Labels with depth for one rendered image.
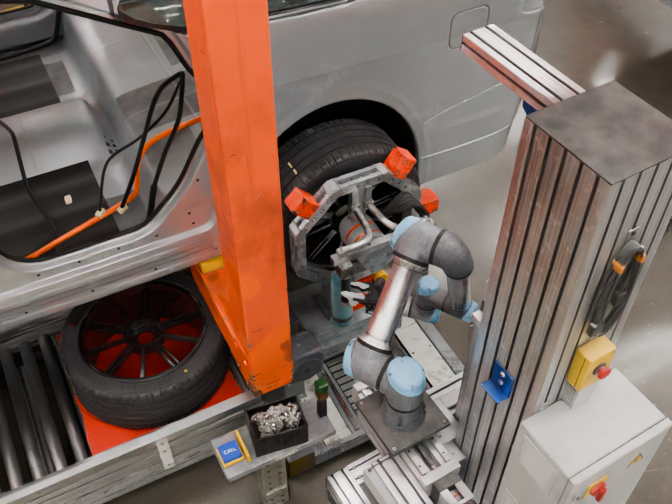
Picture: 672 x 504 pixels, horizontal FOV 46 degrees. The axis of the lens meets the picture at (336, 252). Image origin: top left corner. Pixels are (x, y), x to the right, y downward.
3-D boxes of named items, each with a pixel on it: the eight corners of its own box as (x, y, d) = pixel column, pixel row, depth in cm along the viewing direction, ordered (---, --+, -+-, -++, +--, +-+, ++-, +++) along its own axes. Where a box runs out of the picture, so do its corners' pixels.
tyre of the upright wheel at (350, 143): (387, 90, 304) (232, 158, 290) (419, 124, 289) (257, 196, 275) (397, 206, 354) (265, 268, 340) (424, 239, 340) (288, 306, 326)
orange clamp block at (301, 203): (311, 193, 286) (295, 186, 280) (321, 207, 281) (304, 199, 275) (299, 208, 288) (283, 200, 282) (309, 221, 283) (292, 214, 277)
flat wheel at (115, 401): (170, 279, 364) (161, 244, 346) (262, 363, 331) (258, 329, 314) (42, 360, 332) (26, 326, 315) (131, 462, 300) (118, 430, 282)
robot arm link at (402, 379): (412, 418, 239) (415, 393, 229) (374, 398, 244) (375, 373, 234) (430, 389, 246) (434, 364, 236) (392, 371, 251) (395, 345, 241)
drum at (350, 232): (367, 229, 314) (368, 204, 304) (394, 264, 301) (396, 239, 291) (336, 241, 309) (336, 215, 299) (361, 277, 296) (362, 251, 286)
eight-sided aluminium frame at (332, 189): (407, 248, 335) (417, 148, 295) (415, 258, 331) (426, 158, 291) (292, 292, 318) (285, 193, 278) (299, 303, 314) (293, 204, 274)
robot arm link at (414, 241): (374, 395, 237) (444, 228, 231) (332, 373, 243) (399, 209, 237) (387, 390, 248) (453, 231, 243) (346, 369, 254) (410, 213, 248)
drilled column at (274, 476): (279, 480, 324) (273, 427, 293) (289, 500, 318) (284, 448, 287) (257, 490, 321) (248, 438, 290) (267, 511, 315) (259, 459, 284)
